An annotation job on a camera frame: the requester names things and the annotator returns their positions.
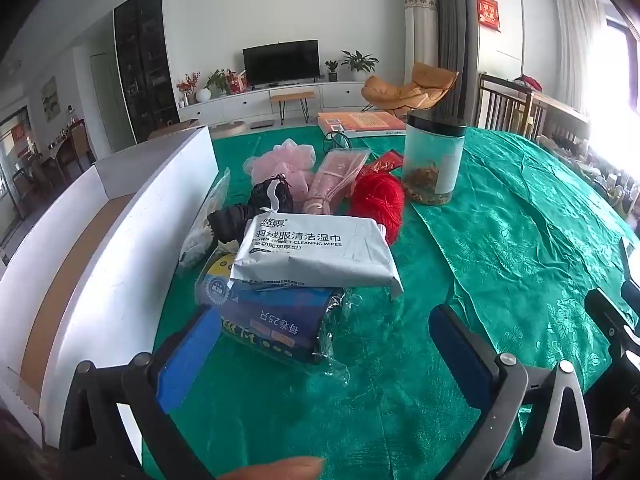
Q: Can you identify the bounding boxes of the orange book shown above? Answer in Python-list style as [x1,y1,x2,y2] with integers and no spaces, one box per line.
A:
[316,111,408,138]

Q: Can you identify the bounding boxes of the pink mesh bath puff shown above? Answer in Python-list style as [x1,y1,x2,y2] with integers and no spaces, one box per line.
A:
[244,139,316,201]

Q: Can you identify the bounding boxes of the person's left hand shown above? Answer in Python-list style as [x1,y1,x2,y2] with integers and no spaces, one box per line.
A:
[219,456,327,480]

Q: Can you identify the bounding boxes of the clear jar with black lid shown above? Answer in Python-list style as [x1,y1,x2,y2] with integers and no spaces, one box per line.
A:
[401,111,468,207]

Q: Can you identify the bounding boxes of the wooden stool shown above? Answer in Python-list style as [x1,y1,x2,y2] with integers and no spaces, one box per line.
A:
[270,91,317,125]

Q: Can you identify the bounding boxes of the bushy green potted plant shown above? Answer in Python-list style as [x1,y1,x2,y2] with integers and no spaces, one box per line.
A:
[206,69,236,98]

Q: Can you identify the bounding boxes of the brown cardboard box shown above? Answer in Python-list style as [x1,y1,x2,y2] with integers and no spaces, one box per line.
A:
[147,119,201,141]

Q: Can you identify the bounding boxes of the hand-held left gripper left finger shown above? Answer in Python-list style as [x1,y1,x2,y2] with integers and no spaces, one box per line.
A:
[59,305,223,480]

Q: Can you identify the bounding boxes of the green satin tablecloth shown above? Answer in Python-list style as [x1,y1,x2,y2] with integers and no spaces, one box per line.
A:
[142,122,640,480]

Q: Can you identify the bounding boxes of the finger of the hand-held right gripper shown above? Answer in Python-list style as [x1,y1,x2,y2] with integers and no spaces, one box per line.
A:
[584,287,640,348]

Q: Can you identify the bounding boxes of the dark wooden slatted chair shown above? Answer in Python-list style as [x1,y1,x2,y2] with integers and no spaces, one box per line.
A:
[477,72,551,136]

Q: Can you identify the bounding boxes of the white cardboard box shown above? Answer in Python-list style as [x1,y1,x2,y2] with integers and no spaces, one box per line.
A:
[0,125,221,448]

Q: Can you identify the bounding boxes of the red yarn ball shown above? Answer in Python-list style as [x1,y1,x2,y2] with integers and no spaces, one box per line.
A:
[348,172,406,246]

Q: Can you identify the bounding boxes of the clear plastic bag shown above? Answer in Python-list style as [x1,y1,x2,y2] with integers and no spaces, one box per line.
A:
[179,167,232,271]

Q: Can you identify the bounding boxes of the dark glass display cabinet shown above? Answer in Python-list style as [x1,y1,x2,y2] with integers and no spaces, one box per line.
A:
[113,0,181,143]

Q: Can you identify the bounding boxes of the large green potted plant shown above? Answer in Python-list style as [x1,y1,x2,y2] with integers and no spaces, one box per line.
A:
[341,50,379,81]

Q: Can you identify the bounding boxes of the person's right hand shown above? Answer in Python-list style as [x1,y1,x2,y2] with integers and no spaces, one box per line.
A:
[606,407,640,456]

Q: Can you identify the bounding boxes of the red foil packet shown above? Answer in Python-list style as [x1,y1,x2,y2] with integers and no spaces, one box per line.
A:
[361,150,405,178]

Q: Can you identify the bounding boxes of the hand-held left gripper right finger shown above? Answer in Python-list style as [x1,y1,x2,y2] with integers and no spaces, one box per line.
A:
[429,304,596,480]

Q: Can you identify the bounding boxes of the black wire item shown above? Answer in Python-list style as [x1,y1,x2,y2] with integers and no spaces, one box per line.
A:
[321,130,353,153]

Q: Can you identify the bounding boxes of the red flowers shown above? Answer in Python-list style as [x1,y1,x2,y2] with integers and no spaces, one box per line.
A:
[176,72,201,106]

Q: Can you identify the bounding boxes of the red wall hanging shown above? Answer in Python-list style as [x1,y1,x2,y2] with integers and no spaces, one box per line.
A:
[476,0,501,31]

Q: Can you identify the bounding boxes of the orange lounge chair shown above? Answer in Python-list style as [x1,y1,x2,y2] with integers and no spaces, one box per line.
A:
[361,62,460,113]

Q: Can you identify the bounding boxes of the white standing air conditioner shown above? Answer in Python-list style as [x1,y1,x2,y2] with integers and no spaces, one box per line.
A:
[402,0,440,68]

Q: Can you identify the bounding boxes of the white television cabinet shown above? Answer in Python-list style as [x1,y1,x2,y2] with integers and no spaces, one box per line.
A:
[177,80,373,126]

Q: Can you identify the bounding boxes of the pink item in clear sleeve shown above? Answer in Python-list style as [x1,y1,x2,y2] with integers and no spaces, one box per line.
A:
[302,149,372,216]

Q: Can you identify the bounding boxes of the blue plastic-wrapped packet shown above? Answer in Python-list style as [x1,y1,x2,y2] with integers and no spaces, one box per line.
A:
[195,252,351,386]

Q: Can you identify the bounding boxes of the framed wall picture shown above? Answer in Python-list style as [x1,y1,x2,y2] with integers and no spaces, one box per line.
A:
[40,76,58,123]

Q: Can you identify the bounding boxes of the white wet wipes pack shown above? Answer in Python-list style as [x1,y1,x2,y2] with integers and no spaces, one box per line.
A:
[227,212,405,301]

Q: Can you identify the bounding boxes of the flat screen television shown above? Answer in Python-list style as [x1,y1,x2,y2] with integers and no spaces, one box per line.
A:
[242,40,321,86]

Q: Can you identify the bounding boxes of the grey curtain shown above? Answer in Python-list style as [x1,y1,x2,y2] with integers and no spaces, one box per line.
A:
[420,0,478,126]

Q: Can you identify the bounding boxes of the black lace garment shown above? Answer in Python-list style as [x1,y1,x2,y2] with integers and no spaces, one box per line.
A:
[207,174,296,251]

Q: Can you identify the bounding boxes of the white sheer curtain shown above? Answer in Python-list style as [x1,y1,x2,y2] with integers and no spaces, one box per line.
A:
[555,0,608,111]

